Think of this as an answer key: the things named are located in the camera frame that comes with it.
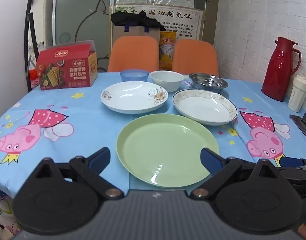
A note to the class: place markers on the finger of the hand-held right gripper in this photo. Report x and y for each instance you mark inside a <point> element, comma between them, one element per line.
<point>296,173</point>
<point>290,161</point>

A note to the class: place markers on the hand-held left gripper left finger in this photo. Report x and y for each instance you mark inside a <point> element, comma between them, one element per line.
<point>101,158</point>

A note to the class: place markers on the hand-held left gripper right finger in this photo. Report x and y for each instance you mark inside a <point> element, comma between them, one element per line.
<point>209,160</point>

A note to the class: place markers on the green plate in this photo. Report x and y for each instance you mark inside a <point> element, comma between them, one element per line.
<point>158,150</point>

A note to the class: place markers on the white gold-rimmed plate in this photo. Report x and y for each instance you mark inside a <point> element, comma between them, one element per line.
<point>205,107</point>

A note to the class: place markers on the white floral plate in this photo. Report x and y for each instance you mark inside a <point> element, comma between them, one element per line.
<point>130,97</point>

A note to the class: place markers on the steel bowl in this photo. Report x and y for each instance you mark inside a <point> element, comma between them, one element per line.
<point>208,81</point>

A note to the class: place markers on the blue plastic bowl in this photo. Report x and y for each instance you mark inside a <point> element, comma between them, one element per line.
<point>134,75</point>

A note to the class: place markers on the white bowl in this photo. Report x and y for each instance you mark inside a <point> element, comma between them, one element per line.
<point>166,80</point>

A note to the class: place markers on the blue cartoon tablecloth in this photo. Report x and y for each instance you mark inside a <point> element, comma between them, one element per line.
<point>80,107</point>

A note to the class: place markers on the white tumbler cup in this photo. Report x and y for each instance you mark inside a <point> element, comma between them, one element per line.
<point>298,95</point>

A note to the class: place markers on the red thermos jug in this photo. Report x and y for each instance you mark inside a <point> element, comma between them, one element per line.
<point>278,72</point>

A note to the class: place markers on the red cracker box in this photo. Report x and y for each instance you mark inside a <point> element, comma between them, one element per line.
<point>68,70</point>

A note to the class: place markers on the orange chair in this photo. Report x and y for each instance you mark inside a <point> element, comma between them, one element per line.
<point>133,55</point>
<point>195,57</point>

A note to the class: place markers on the floral cloth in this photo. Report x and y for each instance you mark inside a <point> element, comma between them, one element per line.
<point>3,205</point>

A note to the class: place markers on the yellow snack bag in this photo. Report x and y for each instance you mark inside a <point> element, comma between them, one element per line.
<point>166,52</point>

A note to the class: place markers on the colourful packets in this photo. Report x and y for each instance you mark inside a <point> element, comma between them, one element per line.
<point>34,62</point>

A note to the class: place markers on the brown paper bag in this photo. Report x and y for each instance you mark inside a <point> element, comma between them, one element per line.
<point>135,32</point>

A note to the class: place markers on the black cloth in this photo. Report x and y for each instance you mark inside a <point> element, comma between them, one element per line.
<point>133,20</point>

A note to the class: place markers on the frosted glass door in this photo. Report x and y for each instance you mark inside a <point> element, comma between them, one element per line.
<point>75,17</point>

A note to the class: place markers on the black metal rack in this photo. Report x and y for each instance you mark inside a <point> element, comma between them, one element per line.
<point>28,30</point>

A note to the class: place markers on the framed wall poster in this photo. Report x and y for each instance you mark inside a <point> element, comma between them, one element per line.
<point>178,22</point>

